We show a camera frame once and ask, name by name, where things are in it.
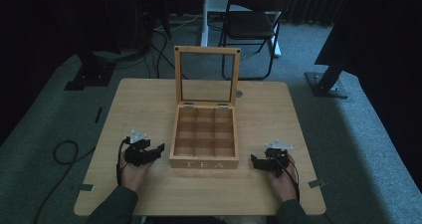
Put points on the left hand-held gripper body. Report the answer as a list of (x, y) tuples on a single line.
[(135, 152)]

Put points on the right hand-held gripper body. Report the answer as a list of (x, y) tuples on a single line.
[(277, 161)]

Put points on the wooden compartment box with lid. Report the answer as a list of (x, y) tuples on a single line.
[(204, 134)]

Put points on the person's left hand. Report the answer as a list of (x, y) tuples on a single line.
[(134, 177)]

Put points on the person's right hand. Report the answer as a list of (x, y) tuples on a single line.
[(285, 187)]

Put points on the grey tape strip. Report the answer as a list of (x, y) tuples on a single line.
[(316, 183), (86, 187)]

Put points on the black tape strip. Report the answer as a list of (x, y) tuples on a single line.
[(98, 115)]

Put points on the round silver table grommet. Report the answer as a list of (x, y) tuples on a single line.
[(239, 93)]

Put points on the black stand with metal base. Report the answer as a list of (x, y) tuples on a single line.
[(326, 84)]

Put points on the dark stand with flat base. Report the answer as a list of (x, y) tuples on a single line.
[(91, 73)]

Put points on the black folding chair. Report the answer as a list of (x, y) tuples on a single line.
[(250, 25)]

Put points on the dark pleated curtain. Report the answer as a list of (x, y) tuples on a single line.
[(312, 3)]

